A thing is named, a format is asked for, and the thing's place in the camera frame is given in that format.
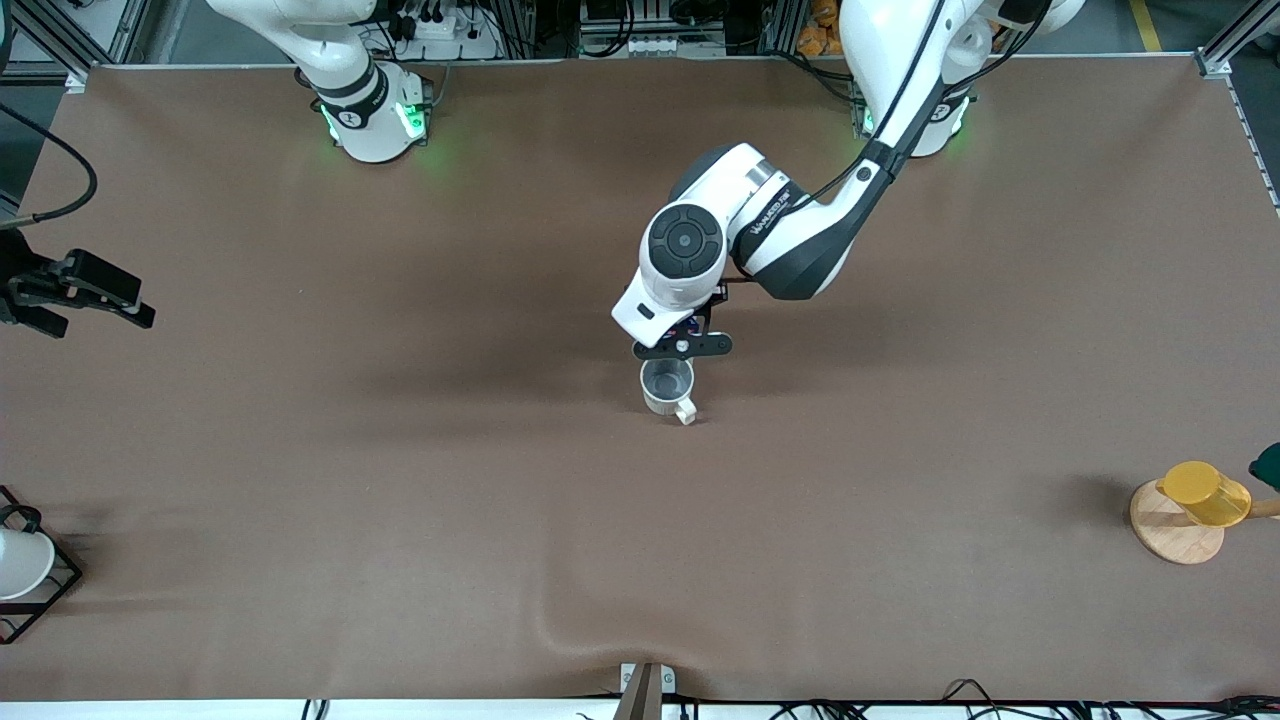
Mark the white bowl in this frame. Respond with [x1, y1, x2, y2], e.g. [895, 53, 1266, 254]
[0, 527, 56, 601]

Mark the black wire rack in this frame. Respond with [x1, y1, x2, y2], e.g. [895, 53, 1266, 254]
[0, 485, 84, 646]

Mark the white power strip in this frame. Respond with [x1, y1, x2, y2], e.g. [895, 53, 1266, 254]
[398, 0, 503, 61]

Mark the aluminium frame profile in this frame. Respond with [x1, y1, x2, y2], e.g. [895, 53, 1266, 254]
[0, 0, 153, 81]
[1195, 0, 1280, 79]

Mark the yellow plastic cup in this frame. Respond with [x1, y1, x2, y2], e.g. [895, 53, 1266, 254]
[1157, 460, 1253, 528]

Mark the metal clamp bracket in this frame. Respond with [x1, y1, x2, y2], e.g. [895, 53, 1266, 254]
[619, 662, 677, 696]

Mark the white socket bar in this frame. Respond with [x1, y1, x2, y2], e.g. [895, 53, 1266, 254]
[578, 28, 728, 59]

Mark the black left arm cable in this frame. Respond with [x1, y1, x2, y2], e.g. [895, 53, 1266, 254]
[808, 0, 1053, 201]

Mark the grey ceramic mug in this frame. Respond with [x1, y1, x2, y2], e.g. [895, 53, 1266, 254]
[640, 358, 698, 426]

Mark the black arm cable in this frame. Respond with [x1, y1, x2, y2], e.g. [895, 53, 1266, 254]
[0, 103, 99, 227]
[808, 0, 1053, 201]

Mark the orange snack bag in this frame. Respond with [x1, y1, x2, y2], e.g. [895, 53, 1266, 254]
[797, 0, 843, 57]

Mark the round wooden mug stand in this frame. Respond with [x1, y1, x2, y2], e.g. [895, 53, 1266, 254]
[1130, 478, 1280, 566]

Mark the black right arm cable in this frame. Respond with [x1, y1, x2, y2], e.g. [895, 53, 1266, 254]
[0, 103, 99, 227]

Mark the grey camera pole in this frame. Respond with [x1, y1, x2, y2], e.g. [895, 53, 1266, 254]
[612, 664, 663, 720]

